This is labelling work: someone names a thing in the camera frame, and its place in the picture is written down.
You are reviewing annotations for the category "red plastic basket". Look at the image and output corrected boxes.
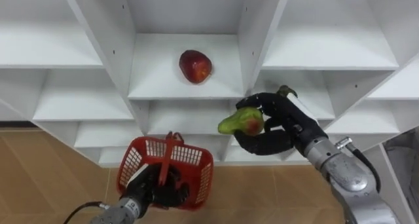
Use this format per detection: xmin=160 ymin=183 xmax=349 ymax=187
xmin=117 ymin=131 xmax=215 ymax=212

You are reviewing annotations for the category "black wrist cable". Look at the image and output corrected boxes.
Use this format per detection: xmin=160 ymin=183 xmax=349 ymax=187
xmin=62 ymin=200 xmax=111 ymax=224
xmin=335 ymin=136 xmax=382 ymax=194

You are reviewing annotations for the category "green pear soft toy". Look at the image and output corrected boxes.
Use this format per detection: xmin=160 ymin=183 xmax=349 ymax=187
xmin=217 ymin=106 xmax=265 ymax=136

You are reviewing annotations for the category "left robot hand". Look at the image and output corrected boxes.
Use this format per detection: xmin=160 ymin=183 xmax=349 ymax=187
xmin=125 ymin=162 xmax=191 ymax=208

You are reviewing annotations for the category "red apple soft toy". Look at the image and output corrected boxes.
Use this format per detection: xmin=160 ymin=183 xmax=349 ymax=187
xmin=178 ymin=49 xmax=213 ymax=84

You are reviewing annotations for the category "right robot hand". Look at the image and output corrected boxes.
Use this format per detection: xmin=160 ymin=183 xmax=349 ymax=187
xmin=233 ymin=92 xmax=329 ymax=157

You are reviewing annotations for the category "white shelf unit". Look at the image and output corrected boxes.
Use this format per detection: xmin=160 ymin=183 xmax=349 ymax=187
xmin=0 ymin=0 xmax=419 ymax=168

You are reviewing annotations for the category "dark green soft toy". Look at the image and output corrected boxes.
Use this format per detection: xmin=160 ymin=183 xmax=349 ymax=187
xmin=276 ymin=84 xmax=299 ymax=99

